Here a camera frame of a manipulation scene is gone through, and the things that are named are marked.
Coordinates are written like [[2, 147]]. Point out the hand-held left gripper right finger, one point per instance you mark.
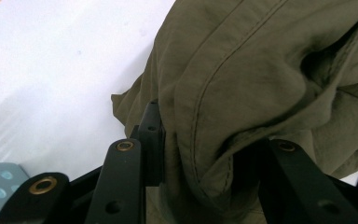
[[248, 168]]

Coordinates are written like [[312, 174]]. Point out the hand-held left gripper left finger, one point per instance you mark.
[[150, 130]]

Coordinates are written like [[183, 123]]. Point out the olive green pants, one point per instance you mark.
[[245, 77]]

